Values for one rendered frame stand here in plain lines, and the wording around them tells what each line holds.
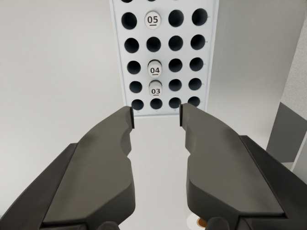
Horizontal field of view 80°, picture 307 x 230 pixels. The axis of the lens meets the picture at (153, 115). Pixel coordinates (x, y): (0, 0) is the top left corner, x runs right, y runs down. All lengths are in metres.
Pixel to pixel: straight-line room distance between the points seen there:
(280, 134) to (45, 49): 0.76
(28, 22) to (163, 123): 0.18
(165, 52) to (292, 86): 1.16
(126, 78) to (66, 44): 0.08
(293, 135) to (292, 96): 0.55
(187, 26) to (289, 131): 0.71
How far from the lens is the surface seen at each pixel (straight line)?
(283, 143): 0.78
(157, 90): 0.17
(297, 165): 0.22
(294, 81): 1.29
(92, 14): 0.21
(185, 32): 0.17
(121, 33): 0.17
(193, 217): 0.32
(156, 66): 0.16
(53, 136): 0.28
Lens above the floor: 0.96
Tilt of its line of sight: 60 degrees down
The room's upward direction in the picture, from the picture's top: 178 degrees clockwise
